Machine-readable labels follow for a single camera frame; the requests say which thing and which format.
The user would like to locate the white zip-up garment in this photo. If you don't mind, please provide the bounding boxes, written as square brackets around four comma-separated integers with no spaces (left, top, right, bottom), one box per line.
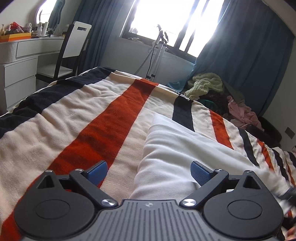
[130,114,289,201]

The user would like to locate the black fuzzy garment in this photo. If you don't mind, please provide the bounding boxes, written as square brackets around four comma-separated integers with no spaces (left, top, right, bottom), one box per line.
[246,116,282,148]

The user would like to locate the pink garment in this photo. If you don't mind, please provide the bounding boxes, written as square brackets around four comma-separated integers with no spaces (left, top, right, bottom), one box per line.
[227,95,264,131]

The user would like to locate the striped bed blanket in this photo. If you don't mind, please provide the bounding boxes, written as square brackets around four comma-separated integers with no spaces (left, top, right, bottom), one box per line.
[1,67,295,240]

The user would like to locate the dark green garment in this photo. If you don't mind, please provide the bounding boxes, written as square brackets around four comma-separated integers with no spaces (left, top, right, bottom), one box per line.
[198,99,219,112]

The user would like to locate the light green knit garment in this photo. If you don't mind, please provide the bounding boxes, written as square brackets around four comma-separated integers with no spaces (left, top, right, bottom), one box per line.
[184,73,223,100]

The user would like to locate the teal right curtain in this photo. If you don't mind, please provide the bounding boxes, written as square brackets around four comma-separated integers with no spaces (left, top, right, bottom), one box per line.
[191,0,296,117]

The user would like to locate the teal curtain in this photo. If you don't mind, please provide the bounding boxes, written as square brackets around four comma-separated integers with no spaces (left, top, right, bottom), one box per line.
[191,0,296,117]
[48,0,136,75]

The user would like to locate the white dresser desk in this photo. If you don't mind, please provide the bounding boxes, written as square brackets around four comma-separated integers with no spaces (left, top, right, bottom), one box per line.
[1,37,63,114]

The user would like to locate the white black chair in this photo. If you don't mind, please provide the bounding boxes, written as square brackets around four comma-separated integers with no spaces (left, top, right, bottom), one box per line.
[35,21,92,83]

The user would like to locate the white garment steamer stand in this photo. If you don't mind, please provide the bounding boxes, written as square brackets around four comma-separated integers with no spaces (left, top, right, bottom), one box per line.
[134,25,169,82]

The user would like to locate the orange tray with items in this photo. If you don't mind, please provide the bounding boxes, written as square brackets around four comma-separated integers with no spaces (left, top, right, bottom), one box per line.
[0,22,32,43]

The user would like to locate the teal left curtain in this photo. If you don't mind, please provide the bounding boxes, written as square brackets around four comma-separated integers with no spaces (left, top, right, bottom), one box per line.
[48,0,136,75]

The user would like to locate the oval vanity mirror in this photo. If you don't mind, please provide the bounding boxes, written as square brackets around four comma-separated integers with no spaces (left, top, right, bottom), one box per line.
[35,0,66,30]

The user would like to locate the wall power socket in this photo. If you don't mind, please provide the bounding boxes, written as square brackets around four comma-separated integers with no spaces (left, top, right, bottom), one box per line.
[285,127,295,139]

